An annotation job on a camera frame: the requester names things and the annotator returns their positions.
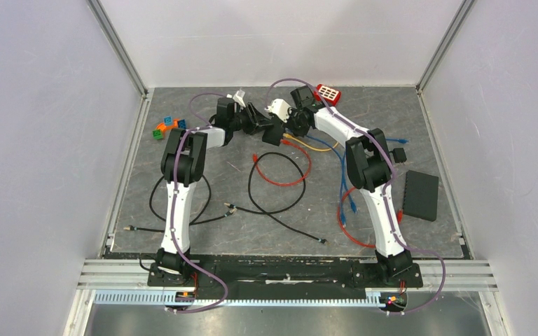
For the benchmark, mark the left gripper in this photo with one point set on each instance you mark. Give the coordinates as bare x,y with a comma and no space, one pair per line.
260,122

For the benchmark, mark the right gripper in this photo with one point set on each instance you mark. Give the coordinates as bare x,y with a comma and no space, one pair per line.
300,134

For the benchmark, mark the black network switch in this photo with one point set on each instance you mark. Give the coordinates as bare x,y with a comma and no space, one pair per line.
274,134

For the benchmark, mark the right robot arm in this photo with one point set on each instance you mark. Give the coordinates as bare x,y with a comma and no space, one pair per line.
369,169

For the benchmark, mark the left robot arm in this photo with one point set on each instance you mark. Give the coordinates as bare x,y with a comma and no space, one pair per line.
182,166

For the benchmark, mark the red keypad box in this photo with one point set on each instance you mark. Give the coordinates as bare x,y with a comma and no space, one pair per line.
328,94

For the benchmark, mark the black flat plate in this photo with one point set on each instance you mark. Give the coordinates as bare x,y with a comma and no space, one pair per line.
420,199

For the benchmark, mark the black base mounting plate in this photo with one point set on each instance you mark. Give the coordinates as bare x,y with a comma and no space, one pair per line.
252,277

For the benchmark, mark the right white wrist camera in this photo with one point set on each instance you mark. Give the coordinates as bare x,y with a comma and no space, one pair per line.
279,108

